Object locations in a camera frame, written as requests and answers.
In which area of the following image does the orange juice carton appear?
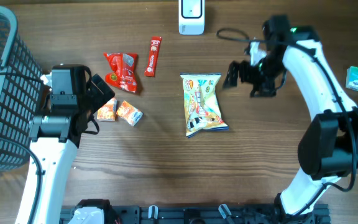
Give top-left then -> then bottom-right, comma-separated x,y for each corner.
97,97 -> 117,121

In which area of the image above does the red crinkled snack packet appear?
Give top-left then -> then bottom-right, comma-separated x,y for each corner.
104,53 -> 138,93

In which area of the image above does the small orange snack packet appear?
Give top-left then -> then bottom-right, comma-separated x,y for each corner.
116,101 -> 143,126

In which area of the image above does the yellow snack bag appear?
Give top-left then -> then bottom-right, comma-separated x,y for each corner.
180,73 -> 229,138

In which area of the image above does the red coffee stick sachet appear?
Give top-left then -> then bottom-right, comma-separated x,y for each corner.
144,36 -> 162,77

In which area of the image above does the teal white small box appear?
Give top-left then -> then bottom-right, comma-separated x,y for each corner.
346,66 -> 358,91

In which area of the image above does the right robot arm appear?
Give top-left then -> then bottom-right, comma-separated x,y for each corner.
223,15 -> 358,223

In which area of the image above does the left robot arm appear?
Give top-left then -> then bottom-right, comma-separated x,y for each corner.
16,65 -> 114,223

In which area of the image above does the white barcode scanner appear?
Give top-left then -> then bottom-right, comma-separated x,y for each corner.
178,0 -> 205,35

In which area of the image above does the grey plastic shopping basket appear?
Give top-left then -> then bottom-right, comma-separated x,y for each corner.
0,6 -> 43,170

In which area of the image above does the right black cable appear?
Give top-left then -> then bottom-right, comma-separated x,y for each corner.
216,27 -> 358,218

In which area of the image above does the black cable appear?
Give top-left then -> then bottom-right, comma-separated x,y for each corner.
0,65 -> 101,224
216,27 -> 358,218

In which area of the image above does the left black cable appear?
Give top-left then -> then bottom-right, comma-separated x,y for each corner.
0,65 -> 101,224

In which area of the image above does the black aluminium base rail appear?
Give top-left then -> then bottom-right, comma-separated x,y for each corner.
59,203 -> 332,224

